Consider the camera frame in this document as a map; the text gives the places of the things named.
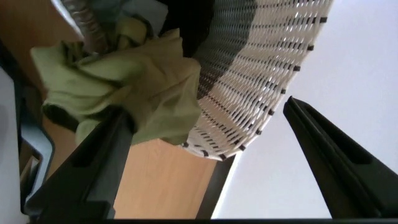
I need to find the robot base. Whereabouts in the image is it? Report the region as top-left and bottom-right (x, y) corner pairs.
(0, 39), (56, 224)

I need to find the green sleeveless top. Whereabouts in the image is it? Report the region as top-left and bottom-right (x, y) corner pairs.
(30, 15), (203, 147)

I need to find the white laundry basket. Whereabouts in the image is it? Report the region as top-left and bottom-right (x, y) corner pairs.
(158, 0), (335, 162)

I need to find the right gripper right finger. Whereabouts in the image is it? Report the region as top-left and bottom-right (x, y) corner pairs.
(282, 95), (398, 219)

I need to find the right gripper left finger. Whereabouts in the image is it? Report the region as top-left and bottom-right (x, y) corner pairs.
(24, 105), (136, 220)

